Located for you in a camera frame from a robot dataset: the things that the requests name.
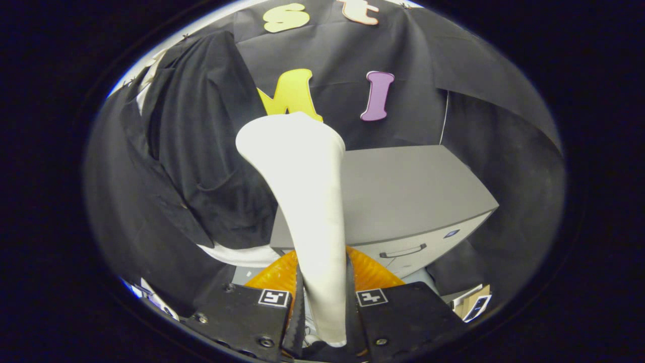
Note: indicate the grey cabinet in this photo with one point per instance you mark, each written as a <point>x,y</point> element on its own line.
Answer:
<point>403,191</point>

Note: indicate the white device with dark screen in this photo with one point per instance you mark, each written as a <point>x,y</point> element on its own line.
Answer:
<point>477,307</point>

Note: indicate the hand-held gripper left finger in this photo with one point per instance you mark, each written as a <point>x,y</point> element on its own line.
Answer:
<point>300,322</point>

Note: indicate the white and blue object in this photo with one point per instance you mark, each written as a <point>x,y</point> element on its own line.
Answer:
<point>151,298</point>

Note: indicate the black jacket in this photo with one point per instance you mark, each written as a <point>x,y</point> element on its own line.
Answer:
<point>201,126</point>

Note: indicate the black backdrop cloth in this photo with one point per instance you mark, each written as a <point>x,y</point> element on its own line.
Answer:
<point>403,50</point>

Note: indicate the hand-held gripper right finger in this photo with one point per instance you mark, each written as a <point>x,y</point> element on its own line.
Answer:
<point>352,322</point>

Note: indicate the cardboard box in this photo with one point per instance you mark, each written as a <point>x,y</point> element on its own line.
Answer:
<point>466,297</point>

